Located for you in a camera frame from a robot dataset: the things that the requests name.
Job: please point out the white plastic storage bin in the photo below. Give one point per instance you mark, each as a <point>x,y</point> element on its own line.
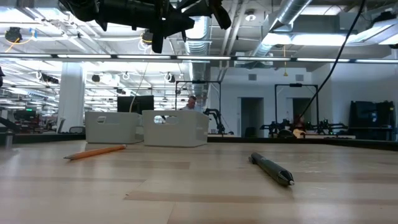
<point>180,137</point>
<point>115,133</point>

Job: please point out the round ceiling sensor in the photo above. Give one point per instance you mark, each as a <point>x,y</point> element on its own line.
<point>250,17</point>

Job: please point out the white building column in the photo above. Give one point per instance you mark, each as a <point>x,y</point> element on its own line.
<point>71,96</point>

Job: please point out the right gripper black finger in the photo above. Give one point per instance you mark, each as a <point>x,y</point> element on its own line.
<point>188,4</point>
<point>221,14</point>

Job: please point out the black ceiling spotlight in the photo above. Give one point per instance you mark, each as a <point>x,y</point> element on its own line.
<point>172,77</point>
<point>95,78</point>

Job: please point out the black equipment cabinet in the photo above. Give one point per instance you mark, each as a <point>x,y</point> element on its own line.
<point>370,118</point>

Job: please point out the thick dark retractable pen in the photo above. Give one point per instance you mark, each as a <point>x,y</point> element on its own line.
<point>270,169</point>

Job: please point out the small beige object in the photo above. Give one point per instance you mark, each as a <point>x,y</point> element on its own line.
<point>300,133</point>

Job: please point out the black ceiling camera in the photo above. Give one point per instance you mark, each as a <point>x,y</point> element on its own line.
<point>13,34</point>

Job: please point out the yellow hanging pendant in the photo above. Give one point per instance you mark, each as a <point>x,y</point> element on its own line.
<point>285,74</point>

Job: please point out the silver ceiling air duct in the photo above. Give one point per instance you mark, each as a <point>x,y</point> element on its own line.
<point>289,12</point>

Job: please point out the long LED light bar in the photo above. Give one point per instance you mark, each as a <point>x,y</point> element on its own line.
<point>143,57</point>

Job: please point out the background black robot arm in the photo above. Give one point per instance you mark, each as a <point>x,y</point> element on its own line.
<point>217,119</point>
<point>276,127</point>
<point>326,126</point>

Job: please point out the black table edge rail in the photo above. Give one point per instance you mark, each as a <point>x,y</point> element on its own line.
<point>46,138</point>

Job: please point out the black overhead camera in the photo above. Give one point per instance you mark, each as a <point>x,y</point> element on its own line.
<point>146,37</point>

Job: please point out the person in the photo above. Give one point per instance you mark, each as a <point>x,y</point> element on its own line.
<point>191,103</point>
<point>299,123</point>

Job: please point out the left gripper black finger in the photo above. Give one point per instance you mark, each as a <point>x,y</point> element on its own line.
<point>174,19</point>
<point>174,29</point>

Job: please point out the grey office chair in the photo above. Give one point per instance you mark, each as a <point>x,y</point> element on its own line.
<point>77,129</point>

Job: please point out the grey metal corner post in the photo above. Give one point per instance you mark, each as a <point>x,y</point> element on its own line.
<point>8,140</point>

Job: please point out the background wooden table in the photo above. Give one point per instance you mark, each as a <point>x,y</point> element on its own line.
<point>326,136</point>

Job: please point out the orange wooden pencil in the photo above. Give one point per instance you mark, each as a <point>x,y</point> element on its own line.
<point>93,152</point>

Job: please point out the black computer monitor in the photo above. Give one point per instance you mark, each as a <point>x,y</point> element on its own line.
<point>136,104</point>

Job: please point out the black metal rig frame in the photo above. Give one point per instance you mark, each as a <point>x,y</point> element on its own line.
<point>295,85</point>
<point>199,81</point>

